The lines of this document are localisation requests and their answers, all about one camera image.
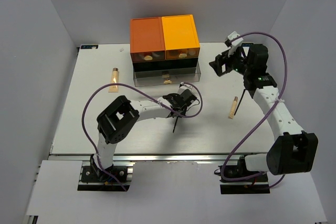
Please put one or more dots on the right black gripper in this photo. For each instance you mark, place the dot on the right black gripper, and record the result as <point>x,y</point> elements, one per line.
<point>224,55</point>

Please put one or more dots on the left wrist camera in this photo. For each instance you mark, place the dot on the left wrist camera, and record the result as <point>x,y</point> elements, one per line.
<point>185,89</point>

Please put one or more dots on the clear cabinet drawer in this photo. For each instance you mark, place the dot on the clear cabinet drawer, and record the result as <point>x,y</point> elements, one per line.
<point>168,76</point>

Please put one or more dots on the dark teal drawer cabinet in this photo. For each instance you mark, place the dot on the dark teal drawer cabinet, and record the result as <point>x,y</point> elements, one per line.
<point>165,64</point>

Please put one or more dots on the yellow drawer box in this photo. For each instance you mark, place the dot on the yellow drawer box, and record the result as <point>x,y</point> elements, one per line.
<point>179,32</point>

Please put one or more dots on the right beige concealer tube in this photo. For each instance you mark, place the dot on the right beige concealer tube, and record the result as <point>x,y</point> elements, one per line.
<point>233,108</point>

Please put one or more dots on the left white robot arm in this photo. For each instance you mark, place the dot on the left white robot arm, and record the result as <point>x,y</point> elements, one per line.
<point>117,120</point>

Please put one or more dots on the clear yellow box drawer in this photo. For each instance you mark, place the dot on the clear yellow box drawer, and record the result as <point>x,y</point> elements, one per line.
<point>182,53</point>

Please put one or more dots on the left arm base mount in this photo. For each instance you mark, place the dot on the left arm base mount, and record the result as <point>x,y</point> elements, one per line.
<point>91,178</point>

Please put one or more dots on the left beige concealer tube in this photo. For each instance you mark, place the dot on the left beige concealer tube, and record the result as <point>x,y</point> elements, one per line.
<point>114,79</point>

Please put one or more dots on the thin black brush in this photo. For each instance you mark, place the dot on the thin black brush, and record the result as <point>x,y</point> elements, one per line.
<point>175,123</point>
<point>240,100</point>

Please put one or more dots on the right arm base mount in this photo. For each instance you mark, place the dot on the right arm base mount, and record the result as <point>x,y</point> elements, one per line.
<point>240,181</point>

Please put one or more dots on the dark orange drawer box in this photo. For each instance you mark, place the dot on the dark orange drawer box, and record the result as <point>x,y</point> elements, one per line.
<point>146,34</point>

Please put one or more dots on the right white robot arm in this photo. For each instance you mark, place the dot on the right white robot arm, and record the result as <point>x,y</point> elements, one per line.
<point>294,149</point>

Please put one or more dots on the beige concealer tube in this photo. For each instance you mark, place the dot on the beige concealer tube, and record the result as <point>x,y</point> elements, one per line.
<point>233,108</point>
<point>114,79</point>

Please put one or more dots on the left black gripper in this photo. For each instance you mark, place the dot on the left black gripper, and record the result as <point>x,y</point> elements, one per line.
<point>173,97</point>

